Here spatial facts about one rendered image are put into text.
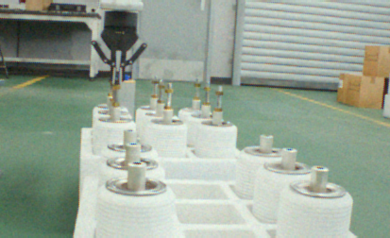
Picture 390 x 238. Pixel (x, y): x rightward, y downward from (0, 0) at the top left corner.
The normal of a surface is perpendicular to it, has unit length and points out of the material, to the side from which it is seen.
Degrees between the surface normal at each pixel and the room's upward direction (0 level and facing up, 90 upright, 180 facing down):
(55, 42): 90
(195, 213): 90
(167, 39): 90
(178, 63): 90
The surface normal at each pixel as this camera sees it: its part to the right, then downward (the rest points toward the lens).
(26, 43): 0.11, 0.14
